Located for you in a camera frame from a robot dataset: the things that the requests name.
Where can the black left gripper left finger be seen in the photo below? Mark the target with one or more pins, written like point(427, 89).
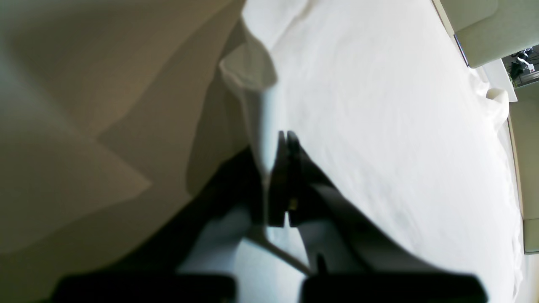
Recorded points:
point(203, 237)

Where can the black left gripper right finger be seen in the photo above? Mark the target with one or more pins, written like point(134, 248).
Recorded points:
point(339, 239)

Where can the white T-shirt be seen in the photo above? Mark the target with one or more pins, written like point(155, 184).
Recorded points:
point(383, 102)

